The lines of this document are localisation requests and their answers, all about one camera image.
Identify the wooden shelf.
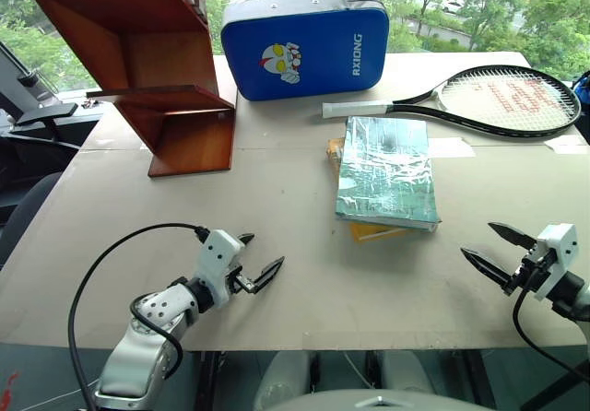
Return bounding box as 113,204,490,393
4,0,238,180

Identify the blue bag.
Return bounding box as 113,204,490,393
572,70,590,106

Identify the yellow book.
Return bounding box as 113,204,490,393
325,136,409,245

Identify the teal green book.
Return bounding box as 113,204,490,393
335,115,443,234

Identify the black white tennis racket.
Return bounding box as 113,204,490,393
321,65,584,142

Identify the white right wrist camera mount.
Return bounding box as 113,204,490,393
533,222,580,302

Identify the blue cartoon print pad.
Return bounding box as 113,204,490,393
219,0,391,103

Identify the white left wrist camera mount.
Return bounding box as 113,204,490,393
193,229,246,304

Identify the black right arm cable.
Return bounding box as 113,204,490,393
512,285,590,384

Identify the grey rounded housing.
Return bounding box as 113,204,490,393
254,350,320,411
374,350,435,394

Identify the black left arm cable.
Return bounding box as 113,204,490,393
66,222,211,411

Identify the white tape patch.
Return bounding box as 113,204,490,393
543,135,590,156
427,137,477,159

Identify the black office chair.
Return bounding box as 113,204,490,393
0,102,82,269

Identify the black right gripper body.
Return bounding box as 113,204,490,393
509,246,561,299

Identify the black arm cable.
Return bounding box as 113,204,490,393
66,222,211,411
512,285,590,384

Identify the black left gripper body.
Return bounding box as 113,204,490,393
225,263,258,295

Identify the black clamp stand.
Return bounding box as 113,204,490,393
0,41,62,109

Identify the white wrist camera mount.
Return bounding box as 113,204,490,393
533,222,580,302
193,229,246,304

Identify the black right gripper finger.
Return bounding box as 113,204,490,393
459,246,516,297
488,221,538,252

